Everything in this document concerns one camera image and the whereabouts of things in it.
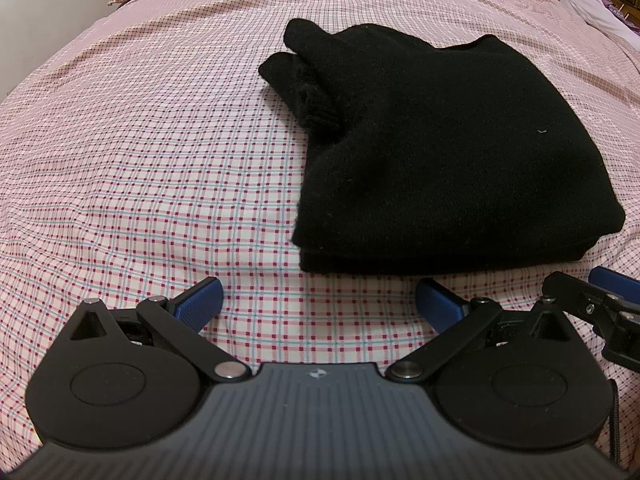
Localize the pink checked duvet cover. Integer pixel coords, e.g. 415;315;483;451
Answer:
0;0;640;463

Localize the purple crumpled cloth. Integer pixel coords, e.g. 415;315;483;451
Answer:
600;0;640;28

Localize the pale pink pillow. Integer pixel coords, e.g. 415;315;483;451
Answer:
565;0;640;47

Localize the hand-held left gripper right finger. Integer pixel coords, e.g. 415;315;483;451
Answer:
386;277;576;382

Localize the black buttoned cardigan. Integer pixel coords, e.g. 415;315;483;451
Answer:
258;17;627;277

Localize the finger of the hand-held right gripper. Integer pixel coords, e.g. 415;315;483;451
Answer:
589;266;640;306
542;271;640;347

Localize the black braided cord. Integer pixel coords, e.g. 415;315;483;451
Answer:
607;380;624;466

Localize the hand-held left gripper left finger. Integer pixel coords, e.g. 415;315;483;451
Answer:
67;277;251;382

